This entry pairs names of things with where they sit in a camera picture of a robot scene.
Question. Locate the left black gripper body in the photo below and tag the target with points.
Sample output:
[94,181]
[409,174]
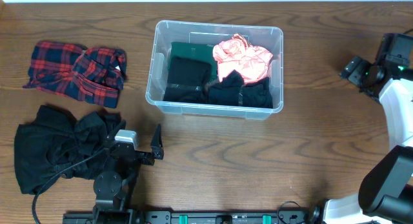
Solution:
[137,154]

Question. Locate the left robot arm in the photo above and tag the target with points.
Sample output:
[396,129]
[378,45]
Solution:
[115,185]

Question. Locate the pink garment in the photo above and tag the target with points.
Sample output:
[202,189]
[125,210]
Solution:
[238,54]

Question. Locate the black garment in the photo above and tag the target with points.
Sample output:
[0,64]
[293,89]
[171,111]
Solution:
[53,141]
[186,81]

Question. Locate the black crumpled garment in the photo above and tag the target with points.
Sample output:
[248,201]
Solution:
[53,141]

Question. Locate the dark green garment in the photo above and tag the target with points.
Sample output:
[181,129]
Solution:
[197,52]

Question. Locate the black mounting rail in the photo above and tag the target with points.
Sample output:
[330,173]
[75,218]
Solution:
[166,217]

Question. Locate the clear plastic storage bin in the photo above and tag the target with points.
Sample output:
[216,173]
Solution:
[168,31]

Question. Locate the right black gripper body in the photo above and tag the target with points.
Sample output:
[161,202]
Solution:
[362,76]

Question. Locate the navy garment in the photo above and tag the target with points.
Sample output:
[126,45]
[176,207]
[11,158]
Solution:
[233,92]

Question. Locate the red navy plaid shirt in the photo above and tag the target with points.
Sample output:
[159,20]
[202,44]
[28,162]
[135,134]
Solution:
[94,75]

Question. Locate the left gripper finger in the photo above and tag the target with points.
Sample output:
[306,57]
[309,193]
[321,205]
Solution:
[156,144]
[112,133]

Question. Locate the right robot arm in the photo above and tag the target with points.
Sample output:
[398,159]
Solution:
[385,195]

